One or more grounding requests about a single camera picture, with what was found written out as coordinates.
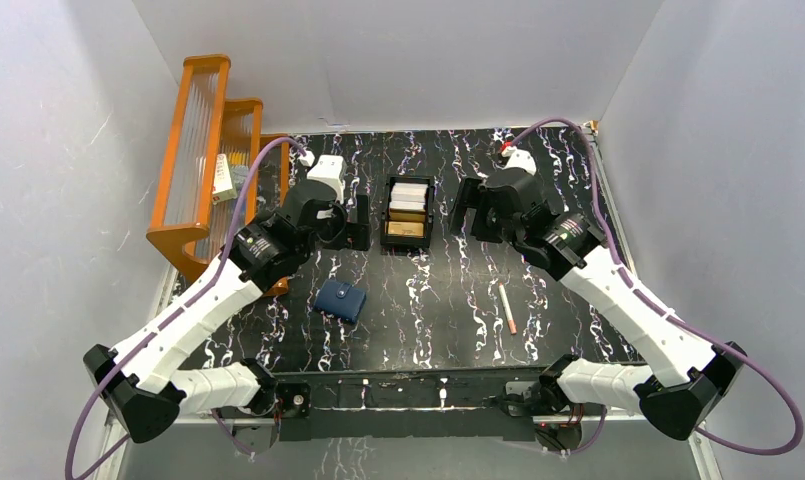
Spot blue leather card holder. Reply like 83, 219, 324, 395
313, 279, 367, 325

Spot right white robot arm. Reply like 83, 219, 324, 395
450, 167, 742, 440

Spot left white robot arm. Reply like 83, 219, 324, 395
83, 180, 370, 443

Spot white card stack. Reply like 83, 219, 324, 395
388, 182, 429, 212

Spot black card box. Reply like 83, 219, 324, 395
380, 175, 436, 251

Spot white red small box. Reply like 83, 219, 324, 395
211, 154, 238, 205

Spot white orange pen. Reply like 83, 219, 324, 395
498, 283, 518, 335

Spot orange wooden rack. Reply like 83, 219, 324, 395
146, 54, 273, 283

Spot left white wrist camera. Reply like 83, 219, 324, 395
297, 150, 346, 203

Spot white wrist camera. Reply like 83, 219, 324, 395
297, 150, 346, 203
500, 142, 537, 176

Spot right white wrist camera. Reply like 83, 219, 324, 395
500, 142, 537, 176

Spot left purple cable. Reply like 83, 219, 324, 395
64, 136, 307, 480

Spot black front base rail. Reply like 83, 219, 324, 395
216, 360, 609, 458

